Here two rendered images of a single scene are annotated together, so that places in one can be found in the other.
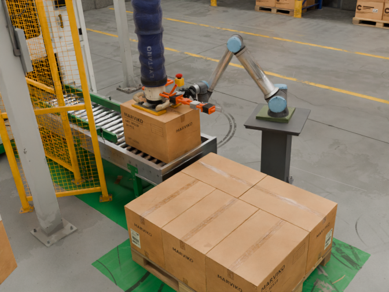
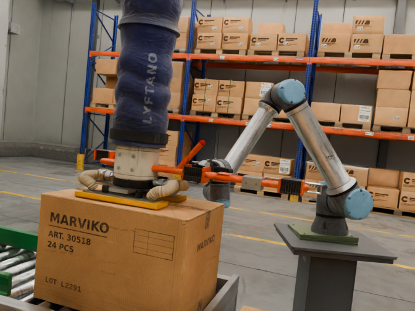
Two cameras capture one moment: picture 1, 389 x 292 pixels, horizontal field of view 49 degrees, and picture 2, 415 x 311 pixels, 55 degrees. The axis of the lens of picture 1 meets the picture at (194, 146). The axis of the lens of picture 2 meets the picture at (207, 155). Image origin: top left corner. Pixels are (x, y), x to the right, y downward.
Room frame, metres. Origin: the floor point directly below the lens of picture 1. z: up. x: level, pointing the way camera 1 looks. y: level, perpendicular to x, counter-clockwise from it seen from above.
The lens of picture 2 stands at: (1.91, 0.74, 1.23)
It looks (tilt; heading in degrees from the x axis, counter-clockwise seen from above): 3 degrees down; 334
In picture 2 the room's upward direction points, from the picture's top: 6 degrees clockwise
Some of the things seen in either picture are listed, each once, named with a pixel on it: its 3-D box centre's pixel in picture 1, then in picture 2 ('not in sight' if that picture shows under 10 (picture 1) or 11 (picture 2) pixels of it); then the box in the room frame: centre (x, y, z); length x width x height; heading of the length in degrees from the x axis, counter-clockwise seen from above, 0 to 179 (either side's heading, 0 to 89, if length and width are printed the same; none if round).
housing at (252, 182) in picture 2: (195, 105); (252, 182); (3.09, -0.03, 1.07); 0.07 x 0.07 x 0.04; 46
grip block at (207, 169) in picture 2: (176, 98); (196, 173); (3.24, 0.13, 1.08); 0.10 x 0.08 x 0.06; 136
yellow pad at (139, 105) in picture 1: (148, 106); (121, 194); (3.34, 0.38, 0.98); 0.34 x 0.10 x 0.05; 46
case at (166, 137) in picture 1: (160, 126); (133, 248); (3.41, 0.29, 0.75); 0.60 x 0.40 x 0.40; 45
